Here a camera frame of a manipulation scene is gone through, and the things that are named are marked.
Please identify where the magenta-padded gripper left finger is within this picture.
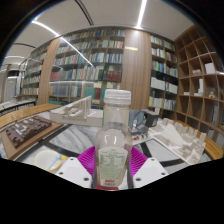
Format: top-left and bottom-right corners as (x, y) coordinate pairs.
(54, 145), (97, 189)

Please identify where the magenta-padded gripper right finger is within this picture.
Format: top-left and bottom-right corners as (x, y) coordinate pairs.
(127, 145), (170, 189)

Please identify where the clear plastic drink bottle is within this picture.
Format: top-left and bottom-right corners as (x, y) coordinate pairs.
(93, 88), (134, 191)

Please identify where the white city block model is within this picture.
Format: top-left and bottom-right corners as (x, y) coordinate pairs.
(146, 116), (208, 166)

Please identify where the dark grey building model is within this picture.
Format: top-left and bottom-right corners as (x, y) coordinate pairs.
(127, 108), (161, 136)

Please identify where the white sloped architectural model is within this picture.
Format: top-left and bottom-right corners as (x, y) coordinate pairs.
(48, 95), (105, 128)

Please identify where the brown model on wooden board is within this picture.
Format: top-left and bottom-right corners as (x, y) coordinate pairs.
(0, 114), (65, 161)

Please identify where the wooden cubby shelf unit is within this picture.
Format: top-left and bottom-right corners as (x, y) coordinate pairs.
(173, 24), (224, 141)

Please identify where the tall wooden bookshelf with books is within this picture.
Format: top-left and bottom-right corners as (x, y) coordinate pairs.
(19, 27), (181, 113)

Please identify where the linear ceiling light strip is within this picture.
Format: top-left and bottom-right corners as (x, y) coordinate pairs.
(135, 0), (149, 30)

